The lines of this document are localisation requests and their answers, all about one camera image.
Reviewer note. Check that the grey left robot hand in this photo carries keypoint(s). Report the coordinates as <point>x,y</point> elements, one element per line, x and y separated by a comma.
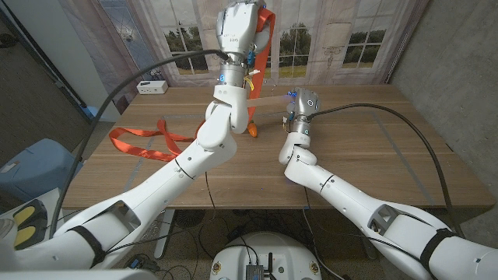
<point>239,27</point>

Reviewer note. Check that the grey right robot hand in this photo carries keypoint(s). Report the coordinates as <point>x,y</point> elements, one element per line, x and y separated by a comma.
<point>305,103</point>

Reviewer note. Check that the orange ribbon with roll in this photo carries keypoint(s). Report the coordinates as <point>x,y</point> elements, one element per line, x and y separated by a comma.
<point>264,54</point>

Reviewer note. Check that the wooden slat clip hanger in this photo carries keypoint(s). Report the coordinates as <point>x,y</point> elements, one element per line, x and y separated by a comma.
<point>268,102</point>

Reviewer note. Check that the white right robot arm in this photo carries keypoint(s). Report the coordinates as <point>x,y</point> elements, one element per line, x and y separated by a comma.
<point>350,194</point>

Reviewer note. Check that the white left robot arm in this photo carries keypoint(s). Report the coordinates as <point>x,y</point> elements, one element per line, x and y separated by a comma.
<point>155,190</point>

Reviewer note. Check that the orange toy carrot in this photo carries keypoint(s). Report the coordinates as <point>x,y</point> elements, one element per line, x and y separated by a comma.
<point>253,131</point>

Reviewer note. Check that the printed window backdrop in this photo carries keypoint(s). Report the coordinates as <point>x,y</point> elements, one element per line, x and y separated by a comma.
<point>330,39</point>

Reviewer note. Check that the white power strip box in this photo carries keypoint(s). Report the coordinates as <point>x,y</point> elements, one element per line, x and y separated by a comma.
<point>151,87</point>

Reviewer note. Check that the bluish printed backdrop panel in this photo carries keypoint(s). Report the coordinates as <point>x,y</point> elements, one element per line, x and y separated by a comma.
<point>128,39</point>

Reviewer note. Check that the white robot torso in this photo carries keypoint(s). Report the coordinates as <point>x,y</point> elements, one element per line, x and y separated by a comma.
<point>295,256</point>

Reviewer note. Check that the grey box with antenna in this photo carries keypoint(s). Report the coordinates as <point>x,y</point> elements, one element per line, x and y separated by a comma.
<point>254,272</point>

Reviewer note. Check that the metal table leg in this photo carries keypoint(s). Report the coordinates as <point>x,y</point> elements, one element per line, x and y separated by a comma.
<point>164,237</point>

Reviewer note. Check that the blue plastic bin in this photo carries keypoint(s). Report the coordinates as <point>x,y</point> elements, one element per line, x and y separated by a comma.
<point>39,167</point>

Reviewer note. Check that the black yellow foot pedal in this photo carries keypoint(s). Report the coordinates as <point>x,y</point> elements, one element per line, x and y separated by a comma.
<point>25,233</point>

